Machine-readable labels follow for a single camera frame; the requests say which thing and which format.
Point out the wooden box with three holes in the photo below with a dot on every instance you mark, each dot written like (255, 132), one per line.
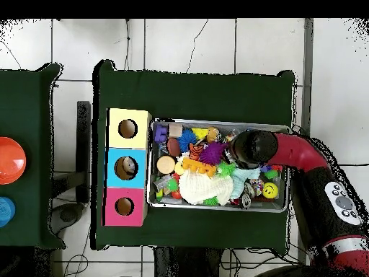
(112, 173)

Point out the orange toy building block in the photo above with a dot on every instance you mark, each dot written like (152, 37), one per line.
(197, 166)

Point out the toy hamburger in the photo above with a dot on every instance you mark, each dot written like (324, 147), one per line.
(165, 164)

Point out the shallow clear mesh bin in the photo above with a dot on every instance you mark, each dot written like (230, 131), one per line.
(151, 173)

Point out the yellow smiley face ball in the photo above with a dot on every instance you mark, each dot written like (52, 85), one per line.
(269, 190)

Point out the cream knitted cloth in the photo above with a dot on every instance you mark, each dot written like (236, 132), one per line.
(204, 187)

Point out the blue round disc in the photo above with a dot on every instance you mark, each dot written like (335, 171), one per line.
(6, 211)

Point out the blue spiky ball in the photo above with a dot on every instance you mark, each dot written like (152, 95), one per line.
(185, 139)

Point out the purple spiky ball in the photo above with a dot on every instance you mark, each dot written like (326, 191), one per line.
(212, 153)

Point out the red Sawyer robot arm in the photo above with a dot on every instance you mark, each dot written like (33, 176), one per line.
(300, 153)

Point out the purple toy block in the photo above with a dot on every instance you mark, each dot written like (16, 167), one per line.
(160, 134)

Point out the dark green table cloth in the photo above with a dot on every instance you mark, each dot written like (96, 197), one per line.
(202, 98)
(34, 115)

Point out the green spiky ball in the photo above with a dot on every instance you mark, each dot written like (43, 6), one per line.
(226, 169)

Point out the orange round disc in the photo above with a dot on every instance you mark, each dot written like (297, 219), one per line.
(10, 160)

